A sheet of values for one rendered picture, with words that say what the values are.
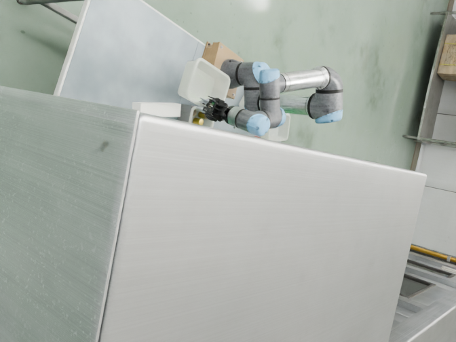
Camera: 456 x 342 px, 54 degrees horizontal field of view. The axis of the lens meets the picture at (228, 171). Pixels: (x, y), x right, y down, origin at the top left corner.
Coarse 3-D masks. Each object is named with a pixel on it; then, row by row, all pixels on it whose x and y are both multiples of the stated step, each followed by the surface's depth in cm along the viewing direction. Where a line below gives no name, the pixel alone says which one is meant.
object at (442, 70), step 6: (450, 36) 664; (444, 42) 668; (450, 42) 663; (444, 48) 667; (450, 48) 661; (444, 54) 665; (450, 54) 660; (444, 60) 664; (450, 60) 659; (438, 66) 669; (444, 66) 663; (450, 66) 658; (438, 72) 668; (444, 72) 662; (450, 72) 657; (444, 78) 686; (450, 78) 679
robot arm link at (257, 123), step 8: (240, 112) 161; (248, 112) 159; (256, 112) 160; (264, 112) 161; (240, 120) 159; (248, 120) 157; (256, 120) 155; (264, 120) 156; (240, 128) 162; (248, 128) 158; (256, 128) 155; (264, 128) 157
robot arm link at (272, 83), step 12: (264, 72) 160; (276, 72) 160; (288, 72) 170; (300, 72) 172; (312, 72) 177; (324, 72) 181; (336, 72) 186; (264, 84) 161; (276, 84) 161; (288, 84) 166; (300, 84) 171; (312, 84) 177; (324, 84) 182; (336, 84) 185; (264, 96) 162; (276, 96) 162
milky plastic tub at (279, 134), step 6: (288, 114) 282; (288, 120) 284; (282, 126) 288; (288, 126) 285; (270, 132) 283; (276, 132) 289; (282, 132) 288; (288, 132) 287; (270, 138) 277; (276, 138) 281; (282, 138) 284
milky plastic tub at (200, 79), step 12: (204, 60) 175; (192, 72) 172; (204, 72) 186; (216, 72) 183; (180, 84) 177; (192, 84) 182; (204, 84) 188; (216, 84) 192; (228, 84) 189; (192, 96) 184; (204, 96) 189; (216, 96) 190
